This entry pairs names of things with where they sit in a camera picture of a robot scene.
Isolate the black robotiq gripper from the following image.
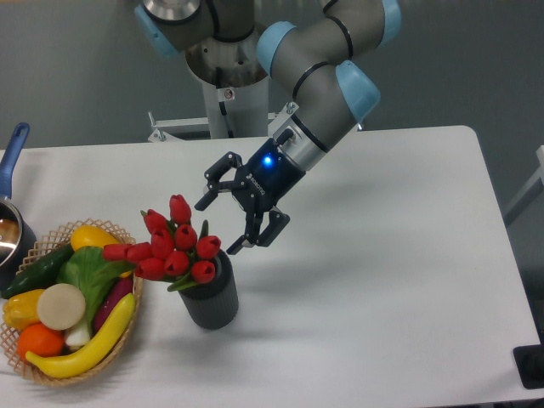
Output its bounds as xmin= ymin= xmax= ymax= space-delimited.
xmin=195 ymin=139 xmax=305 ymax=255

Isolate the red tulip bouquet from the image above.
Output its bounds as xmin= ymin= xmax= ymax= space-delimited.
xmin=103 ymin=195 xmax=221 ymax=292

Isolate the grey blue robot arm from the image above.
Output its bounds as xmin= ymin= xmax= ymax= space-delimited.
xmin=134 ymin=0 xmax=401 ymax=253

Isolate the dark grey ribbed vase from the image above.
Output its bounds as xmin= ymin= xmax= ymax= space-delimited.
xmin=178 ymin=250 xmax=239 ymax=330

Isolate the purple eggplant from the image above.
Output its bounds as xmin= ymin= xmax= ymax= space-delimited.
xmin=93 ymin=277 xmax=133 ymax=333

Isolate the green bok choy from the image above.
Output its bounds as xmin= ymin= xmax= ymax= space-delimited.
xmin=56 ymin=246 xmax=134 ymax=351

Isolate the woven wicker basket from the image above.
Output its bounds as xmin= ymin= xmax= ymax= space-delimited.
xmin=1 ymin=218 xmax=144 ymax=387

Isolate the yellow banana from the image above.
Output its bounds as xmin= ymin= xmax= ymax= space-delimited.
xmin=25 ymin=293 xmax=136 ymax=379

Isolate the green cucumber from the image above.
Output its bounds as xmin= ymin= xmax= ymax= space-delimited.
xmin=1 ymin=245 xmax=74 ymax=299

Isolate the beige round disc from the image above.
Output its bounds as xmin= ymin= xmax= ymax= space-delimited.
xmin=37 ymin=284 xmax=86 ymax=331

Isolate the orange fruit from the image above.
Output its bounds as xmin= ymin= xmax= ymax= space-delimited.
xmin=17 ymin=323 xmax=65 ymax=360

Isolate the yellow bell pepper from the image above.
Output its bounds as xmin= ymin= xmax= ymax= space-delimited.
xmin=3 ymin=289 xmax=45 ymax=331

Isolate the black device at table edge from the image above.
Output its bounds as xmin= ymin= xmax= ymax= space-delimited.
xmin=513 ymin=344 xmax=543 ymax=389

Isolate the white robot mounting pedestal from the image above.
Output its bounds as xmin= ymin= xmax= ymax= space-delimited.
xmin=148 ymin=78 xmax=298 ymax=143

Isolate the blue handled saucepan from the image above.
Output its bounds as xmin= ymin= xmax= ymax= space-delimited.
xmin=1 ymin=122 xmax=37 ymax=291

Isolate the white frame at right edge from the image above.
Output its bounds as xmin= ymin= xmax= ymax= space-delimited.
xmin=502 ymin=145 xmax=543 ymax=227

